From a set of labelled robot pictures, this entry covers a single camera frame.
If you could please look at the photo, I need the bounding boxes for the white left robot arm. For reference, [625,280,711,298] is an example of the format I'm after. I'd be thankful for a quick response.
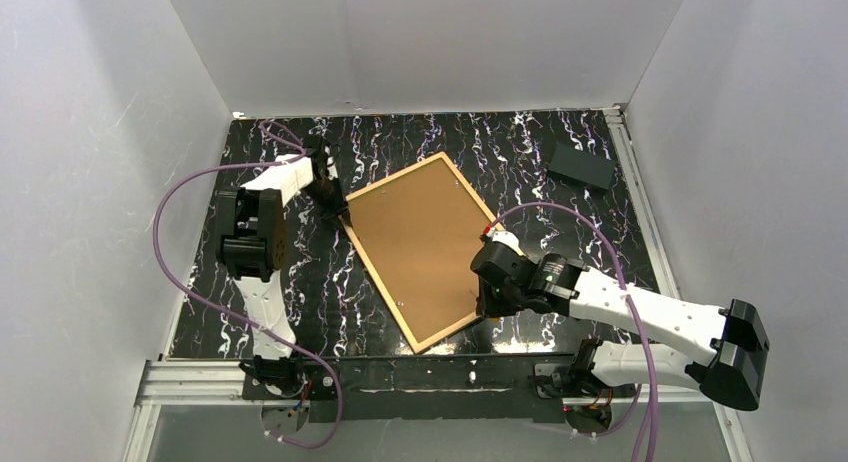
[215,135,351,361]

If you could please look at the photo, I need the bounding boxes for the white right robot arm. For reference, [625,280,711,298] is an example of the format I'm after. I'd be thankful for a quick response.
[470,233,770,411]

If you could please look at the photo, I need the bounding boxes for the black rectangular box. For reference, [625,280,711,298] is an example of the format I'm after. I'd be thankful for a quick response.
[547,143,615,192]

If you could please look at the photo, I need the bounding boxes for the aluminium rail frame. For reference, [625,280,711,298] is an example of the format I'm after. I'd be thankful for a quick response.
[122,106,753,462]

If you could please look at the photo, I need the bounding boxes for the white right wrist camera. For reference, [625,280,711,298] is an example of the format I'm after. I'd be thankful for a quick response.
[481,225,525,256]

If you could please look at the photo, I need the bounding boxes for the green wooden photo frame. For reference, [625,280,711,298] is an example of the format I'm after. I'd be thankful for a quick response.
[344,152,495,354]

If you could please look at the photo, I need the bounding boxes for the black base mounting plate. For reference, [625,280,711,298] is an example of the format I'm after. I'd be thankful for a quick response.
[238,353,635,423]

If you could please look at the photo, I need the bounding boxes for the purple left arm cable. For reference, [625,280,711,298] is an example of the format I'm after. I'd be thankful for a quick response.
[152,119,344,450]

